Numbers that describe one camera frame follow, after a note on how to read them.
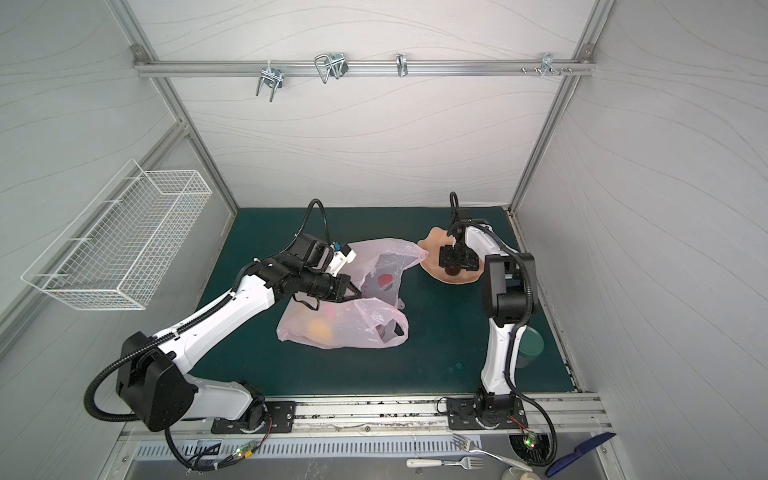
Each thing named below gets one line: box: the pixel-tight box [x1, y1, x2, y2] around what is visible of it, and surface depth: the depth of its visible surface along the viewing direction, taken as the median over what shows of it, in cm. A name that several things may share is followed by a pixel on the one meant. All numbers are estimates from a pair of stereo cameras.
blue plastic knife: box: [545, 432, 617, 477], surface depth 71 cm
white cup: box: [502, 467, 541, 480], surface depth 67 cm
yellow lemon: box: [308, 318, 332, 341], surface depth 85 cm
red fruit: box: [378, 273, 393, 288], surface depth 100 cm
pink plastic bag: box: [276, 238, 428, 349], surface depth 83 cm
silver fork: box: [452, 433, 534, 472], surface depth 70 cm
